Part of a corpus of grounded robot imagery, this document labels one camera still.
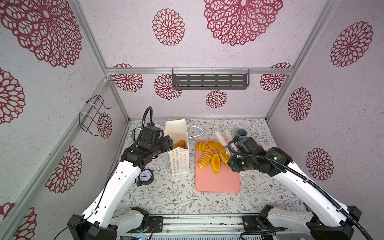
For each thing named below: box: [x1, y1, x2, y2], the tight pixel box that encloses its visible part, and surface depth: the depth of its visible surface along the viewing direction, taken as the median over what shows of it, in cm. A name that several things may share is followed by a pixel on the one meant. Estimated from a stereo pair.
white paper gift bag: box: [164, 119, 204, 176], surface depth 85 cm
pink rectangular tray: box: [195, 140, 241, 193], surface depth 89 cm
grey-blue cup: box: [237, 128, 248, 139], surface depth 107 cm
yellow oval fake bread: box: [210, 153, 221, 174], surface depth 94 cm
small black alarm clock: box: [135, 169, 155, 186], surface depth 89 cm
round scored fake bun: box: [195, 141, 209, 152], surface depth 102 cm
